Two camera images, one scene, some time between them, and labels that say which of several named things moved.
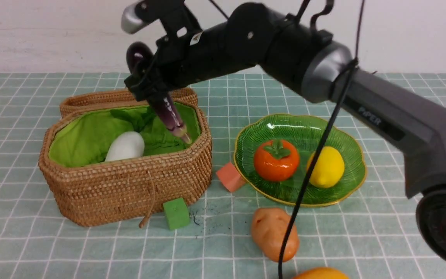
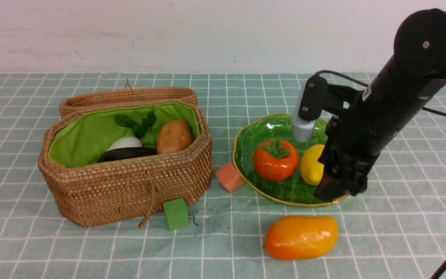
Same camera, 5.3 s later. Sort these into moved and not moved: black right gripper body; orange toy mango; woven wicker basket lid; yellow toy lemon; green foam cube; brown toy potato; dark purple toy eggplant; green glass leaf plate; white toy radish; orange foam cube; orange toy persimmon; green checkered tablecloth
Moved: black right gripper body; brown toy potato; orange toy mango; yellow toy lemon; dark purple toy eggplant; white toy radish
Not moved: green foam cube; green checkered tablecloth; green glass leaf plate; woven wicker basket lid; orange toy persimmon; orange foam cube
